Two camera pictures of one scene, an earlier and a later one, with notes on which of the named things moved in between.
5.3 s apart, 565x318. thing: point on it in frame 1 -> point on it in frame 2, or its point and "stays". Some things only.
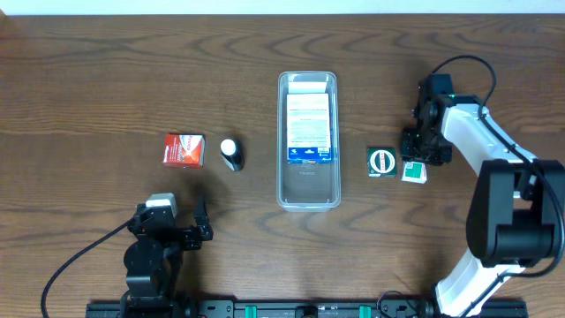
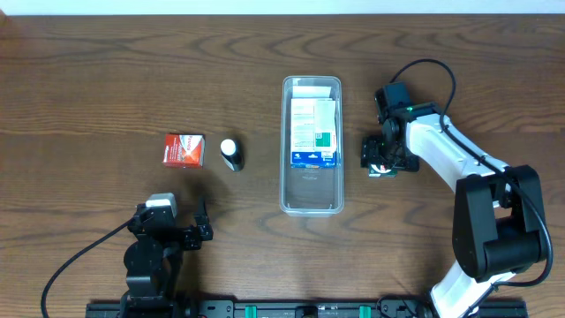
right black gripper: x=418 y=147 -> x=380 y=155
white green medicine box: x=414 y=171 -> x=324 y=124
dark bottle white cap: x=231 y=153 stays
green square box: x=381 y=162 stays
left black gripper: x=190 y=240 stays
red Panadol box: x=184 y=150 stays
